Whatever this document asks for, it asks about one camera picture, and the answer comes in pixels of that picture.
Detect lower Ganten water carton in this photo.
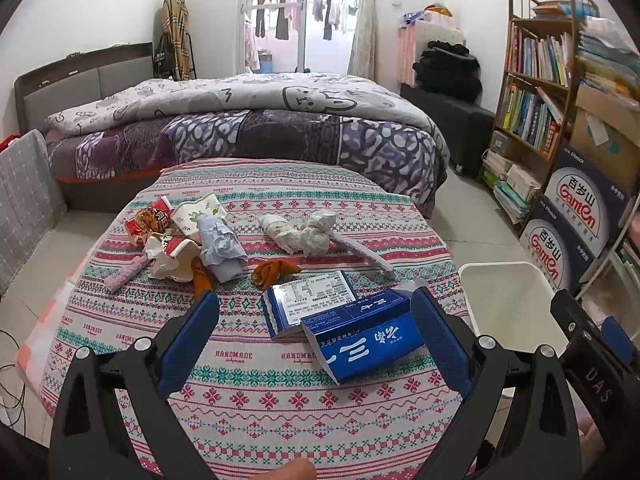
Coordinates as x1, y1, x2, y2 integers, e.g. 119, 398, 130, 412
520, 197, 594, 295

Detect black cables on floor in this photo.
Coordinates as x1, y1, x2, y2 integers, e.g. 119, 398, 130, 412
0, 328, 27, 436

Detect black bag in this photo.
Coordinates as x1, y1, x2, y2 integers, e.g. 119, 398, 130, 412
153, 34, 175, 79

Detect pink grey trim strip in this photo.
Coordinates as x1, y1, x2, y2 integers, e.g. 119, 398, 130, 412
330, 233, 395, 278

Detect white cat print duvet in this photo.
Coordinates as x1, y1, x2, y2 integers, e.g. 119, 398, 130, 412
46, 73, 435, 136

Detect plaid coat on rack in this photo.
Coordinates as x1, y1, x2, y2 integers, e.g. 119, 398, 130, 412
160, 0, 192, 80

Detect upper Ganten water carton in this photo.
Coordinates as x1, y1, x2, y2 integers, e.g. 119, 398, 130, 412
544, 145, 632, 258

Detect red white torn noodle cup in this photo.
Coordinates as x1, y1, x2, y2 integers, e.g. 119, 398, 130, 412
144, 234, 201, 283

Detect pink checked cloth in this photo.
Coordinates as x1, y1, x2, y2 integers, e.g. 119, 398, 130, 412
397, 21, 465, 86

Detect orange peel piece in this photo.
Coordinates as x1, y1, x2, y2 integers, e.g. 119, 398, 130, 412
250, 258, 302, 292
191, 257, 217, 299

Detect black clothes pile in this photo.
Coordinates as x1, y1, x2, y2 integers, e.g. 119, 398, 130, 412
412, 40, 482, 103

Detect patterned striped tablecloth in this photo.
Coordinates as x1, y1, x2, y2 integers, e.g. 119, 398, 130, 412
17, 158, 466, 479

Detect light blue paper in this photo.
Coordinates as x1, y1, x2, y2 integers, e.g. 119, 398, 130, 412
196, 214, 248, 284

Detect blue white label carton box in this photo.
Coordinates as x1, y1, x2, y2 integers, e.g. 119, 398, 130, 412
262, 271, 357, 340

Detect ganten water carton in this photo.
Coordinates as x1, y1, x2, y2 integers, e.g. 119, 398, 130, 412
520, 197, 594, 295
544, 145, 632, 258

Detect person's hand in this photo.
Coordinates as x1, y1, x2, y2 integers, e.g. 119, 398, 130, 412
250, 458, 317, 480

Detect grey quilted cushion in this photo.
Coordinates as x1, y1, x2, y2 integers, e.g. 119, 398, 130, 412
0, 130, 67, 292

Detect blue carton box chinese text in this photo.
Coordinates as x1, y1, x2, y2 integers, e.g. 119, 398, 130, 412
300, 289, 423, 385

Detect grey upholstered headboard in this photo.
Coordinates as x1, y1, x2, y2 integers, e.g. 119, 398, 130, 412
14, 42, 153, 134

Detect wooden bookshelf with books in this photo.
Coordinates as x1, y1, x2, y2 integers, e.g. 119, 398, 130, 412
480, 0, 600, 232

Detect white plastic trash bin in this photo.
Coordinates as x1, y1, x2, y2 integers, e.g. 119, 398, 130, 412
459, 261, 567, 354

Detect black storage bench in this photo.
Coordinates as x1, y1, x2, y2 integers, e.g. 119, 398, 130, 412
400, 84, 495, 178

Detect beige curtain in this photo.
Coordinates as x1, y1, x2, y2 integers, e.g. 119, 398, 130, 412
347, 0, 378, 80

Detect brown cardboard box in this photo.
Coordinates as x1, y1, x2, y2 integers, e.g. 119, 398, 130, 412
570, 84, 639, 194

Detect white tissue wad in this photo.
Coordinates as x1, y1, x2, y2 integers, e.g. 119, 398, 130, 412
258, 209, 336, 257

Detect pink strip piece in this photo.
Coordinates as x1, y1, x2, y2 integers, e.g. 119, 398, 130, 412
104, 255, 150, 294

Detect white floral paper cup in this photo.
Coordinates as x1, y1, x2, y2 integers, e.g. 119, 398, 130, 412
171, 193, 227, 236

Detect red torn noodle cup piece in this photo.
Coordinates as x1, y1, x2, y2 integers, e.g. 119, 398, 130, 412
124, 196, 172, 247

